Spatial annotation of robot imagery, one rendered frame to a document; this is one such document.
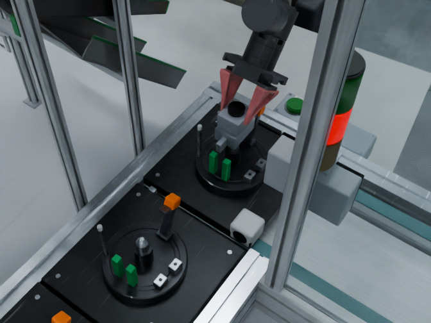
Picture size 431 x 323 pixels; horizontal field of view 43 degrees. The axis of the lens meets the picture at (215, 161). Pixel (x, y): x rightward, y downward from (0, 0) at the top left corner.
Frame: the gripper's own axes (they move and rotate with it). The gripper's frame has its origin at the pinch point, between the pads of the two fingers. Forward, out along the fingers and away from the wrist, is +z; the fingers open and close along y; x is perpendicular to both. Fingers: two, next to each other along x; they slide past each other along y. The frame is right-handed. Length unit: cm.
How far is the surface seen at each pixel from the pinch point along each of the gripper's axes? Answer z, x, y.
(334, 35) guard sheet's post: -18.0, -36.1, 19.0
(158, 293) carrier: 27.6, -16.0, 5.8
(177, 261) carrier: 22.8, -12.6, 5.5
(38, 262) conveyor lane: 33.8, -18.7, -15.0
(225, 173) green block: 10.5, 1.2, 2.2
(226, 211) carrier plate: 16.5, 0.8, 5.3
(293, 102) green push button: -3.0, 24.4, 1.8
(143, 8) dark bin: -10.2, -6.1, -20.4
